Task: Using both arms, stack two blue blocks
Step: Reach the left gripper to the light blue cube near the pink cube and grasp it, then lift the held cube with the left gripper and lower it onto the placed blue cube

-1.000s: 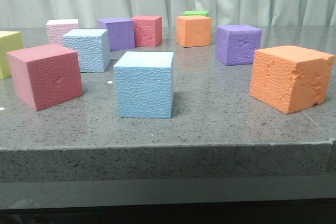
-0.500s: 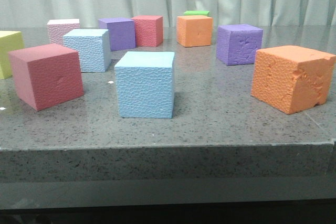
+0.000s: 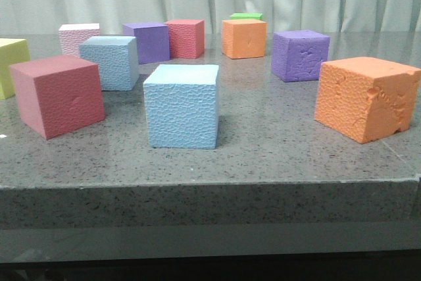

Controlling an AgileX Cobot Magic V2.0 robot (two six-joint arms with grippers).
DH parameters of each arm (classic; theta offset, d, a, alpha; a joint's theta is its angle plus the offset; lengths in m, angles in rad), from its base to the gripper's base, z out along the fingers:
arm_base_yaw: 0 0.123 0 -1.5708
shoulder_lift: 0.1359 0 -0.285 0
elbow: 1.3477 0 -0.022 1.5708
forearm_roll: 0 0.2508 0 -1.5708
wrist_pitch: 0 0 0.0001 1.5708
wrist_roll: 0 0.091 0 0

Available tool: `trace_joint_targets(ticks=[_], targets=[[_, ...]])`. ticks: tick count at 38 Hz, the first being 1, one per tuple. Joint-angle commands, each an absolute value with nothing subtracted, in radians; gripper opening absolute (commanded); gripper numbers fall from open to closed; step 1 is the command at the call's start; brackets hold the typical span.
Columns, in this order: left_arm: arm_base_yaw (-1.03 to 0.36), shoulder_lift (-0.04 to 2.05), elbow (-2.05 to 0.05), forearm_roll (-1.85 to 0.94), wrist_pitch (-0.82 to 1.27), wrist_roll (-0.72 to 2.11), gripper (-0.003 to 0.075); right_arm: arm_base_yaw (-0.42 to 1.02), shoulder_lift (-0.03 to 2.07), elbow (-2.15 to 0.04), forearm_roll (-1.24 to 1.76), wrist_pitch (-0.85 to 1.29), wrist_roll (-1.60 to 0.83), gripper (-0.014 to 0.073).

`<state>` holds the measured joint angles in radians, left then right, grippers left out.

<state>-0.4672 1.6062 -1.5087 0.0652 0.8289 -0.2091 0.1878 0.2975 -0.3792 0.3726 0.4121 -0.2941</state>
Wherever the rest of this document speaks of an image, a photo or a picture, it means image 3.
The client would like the light blue foam cube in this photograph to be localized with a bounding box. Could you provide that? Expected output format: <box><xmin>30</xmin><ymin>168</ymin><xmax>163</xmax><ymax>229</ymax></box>
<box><xmin>79</xmin><ymin>36</ymin><xmax>139</xmax><ymax>91</ymax></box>
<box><xmin>143</xmin><ymin>64</ymin><xmax>219</xmax><ymax>149</ymax></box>

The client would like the pink foam cube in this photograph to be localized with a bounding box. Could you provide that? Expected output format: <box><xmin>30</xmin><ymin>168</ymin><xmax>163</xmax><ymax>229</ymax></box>
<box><xmin>59</xmin><ymin>23</ymin><xmax>100</xmax><ymax>57</ymax></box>

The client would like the purple foam cube back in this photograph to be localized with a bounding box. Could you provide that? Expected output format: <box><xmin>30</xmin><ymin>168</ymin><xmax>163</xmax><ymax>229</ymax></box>
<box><xmin>123</xmin><ymin>22</ymin><xmax>170</xmax><ymax>64</ymax></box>

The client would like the purple foam cube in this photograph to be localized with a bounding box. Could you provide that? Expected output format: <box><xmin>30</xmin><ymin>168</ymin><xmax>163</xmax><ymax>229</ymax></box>
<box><xmin>271</xmin><ymin>30</ymin><xmax>330</xmax><ymax>82</ymax></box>
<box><xmin>123</xmin><ymin>22</ymin><xmax>170</xmax><ymax>64</ymax></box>

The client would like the red foam cube back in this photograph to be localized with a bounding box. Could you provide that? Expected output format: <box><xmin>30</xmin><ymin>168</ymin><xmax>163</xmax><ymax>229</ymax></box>
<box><xmin>165</xmin><ymin>19</ymin><xmax>205</xmax><ymax>59</ymax></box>

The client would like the red foam cube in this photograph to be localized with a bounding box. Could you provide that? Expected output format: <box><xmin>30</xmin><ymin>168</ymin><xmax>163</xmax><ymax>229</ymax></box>
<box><xmin>9</xmin><ymin>55</ymin><xmax>105</xmax><ymax>140</ymax></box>
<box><xmin>165</xmin><ymin>19</ymin><xmax>205</xmax><ymax>59</ymax></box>

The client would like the yellow foam cube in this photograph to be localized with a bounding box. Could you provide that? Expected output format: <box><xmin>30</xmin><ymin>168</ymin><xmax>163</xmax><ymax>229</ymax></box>
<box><xmin>0</xmin><ymin>38</ymin><xmax>30</xmax><ymax>99</ymax></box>

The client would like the green foam cube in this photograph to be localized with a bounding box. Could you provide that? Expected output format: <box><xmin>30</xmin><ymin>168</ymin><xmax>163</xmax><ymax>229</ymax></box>
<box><xmin>230</xmin><ymin>13</ymin><xmax>263</xmax><ymax>20</ymax></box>

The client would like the red foam cube front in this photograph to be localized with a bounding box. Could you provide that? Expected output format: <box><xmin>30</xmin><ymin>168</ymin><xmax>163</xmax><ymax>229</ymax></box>
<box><xmin>9</xmin><ymin>55</ymin><xmax>105</xmax><ymax>140</ymax></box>

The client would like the orange foam cube back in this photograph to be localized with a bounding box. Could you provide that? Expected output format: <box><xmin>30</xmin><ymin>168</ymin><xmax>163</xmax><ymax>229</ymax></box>
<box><xmin>221</xmin><ymin>18</ymin><xmax>267</xmax><ymax>59</ymax></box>

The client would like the orange foam cube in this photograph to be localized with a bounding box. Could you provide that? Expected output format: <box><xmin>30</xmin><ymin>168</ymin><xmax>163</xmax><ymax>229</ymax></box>
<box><xmin>221</xmin><ymin>18</ymin><xmax>267</xmax><ymax>59</ymax></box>
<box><xmin>314</xmin><ymin>57</ymin><xmax>420</xmax><ymax>143</ymax></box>

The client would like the purple foam cube right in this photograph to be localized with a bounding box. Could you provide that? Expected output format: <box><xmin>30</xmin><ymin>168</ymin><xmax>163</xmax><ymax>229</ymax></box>
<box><xmin>271</xmin><ymin>30</ymin><xmax>330</xmax><ymax>82</ymax></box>

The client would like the orange foam cube front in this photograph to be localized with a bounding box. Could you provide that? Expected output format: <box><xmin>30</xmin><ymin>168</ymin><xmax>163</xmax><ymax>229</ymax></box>
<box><xmin>314</xmin><ymin>57</ymin><xmax>420</xmax><ymax>143</ymax></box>

